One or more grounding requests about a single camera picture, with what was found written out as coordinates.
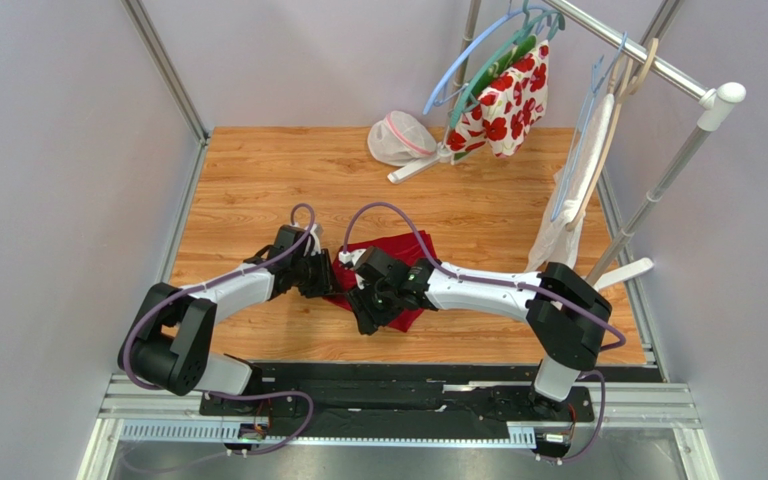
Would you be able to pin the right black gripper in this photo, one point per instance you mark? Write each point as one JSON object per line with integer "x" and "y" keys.
{"x": 364, "y": 305}

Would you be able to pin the light blue hanger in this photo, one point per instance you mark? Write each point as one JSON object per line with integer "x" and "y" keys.
{"x": 471, "y": 30}
{"x": 598, "y": 75}

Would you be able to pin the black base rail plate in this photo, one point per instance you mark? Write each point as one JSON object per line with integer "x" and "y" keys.
{"x": 419, "y": 401}

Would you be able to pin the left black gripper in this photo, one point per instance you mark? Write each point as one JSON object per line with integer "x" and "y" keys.
{"x": 322, "y": 287}

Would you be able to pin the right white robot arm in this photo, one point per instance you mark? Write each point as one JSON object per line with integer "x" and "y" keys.
{"x": 566, "y": 314}

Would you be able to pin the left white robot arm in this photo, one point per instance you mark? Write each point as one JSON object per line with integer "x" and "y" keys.
{"x": 168, "y": 346}

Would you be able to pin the wooden hanger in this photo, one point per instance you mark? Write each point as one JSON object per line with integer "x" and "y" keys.
{"x": 628, "y": 85}

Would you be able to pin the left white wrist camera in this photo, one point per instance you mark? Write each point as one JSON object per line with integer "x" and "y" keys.
{"x": 307, "y": 240}

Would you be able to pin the light blue hanger left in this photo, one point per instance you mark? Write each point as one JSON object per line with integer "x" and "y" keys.
{"x": 471, "y": 30}

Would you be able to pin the light blue hanger right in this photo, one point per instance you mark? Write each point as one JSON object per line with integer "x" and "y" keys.
{"x": 598, "y": 75}

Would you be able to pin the dark red cloth napkin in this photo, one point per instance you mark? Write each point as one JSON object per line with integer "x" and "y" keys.
{"x": 404, "y": 247}

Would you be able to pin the white metal clothes rack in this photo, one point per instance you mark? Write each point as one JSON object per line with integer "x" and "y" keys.
{"x": 695, "y": 235}

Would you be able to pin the red floral cloth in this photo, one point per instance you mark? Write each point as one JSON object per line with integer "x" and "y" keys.
{"x": 506, "y": 109}

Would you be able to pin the teal hanger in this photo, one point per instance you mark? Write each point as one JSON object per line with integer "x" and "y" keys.
{"x": 497, "y": 66}

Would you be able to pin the white towel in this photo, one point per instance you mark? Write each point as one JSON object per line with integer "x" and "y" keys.
{"x": 561, "y": 226}

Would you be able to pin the white mesh laundry bag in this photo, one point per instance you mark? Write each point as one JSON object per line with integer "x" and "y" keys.
{"x": 400, "y": 138}

